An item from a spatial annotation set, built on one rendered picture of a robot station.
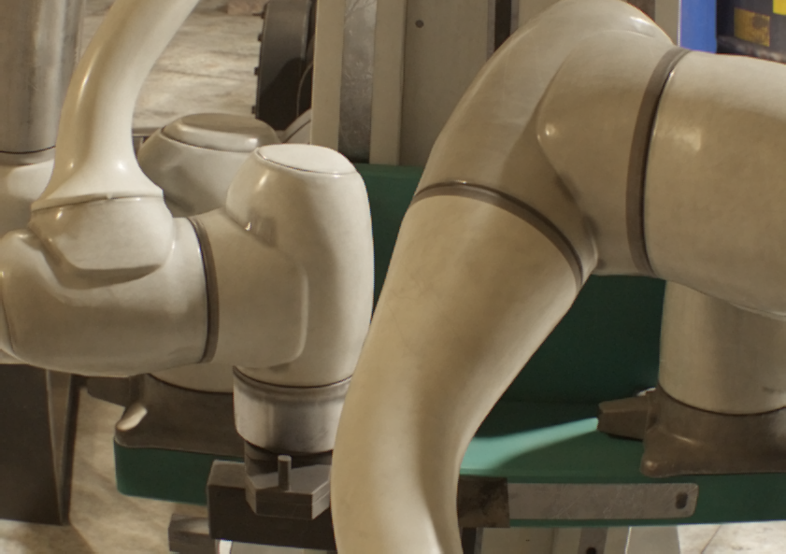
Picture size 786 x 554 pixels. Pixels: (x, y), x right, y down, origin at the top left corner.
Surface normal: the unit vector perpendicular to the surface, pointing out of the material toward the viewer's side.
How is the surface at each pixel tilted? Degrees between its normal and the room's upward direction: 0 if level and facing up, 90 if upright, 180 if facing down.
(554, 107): 41
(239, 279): 70
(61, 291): 65
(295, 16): 26
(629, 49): 19
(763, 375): 108
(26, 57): 99
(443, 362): 53
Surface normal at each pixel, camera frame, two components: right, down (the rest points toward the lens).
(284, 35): 0.04, -0.49
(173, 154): -0.29, -0.44
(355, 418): -0.65, -0.52
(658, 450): -0.14, -0.88
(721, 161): -0.43, -0.10
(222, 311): 0.33, 0.26
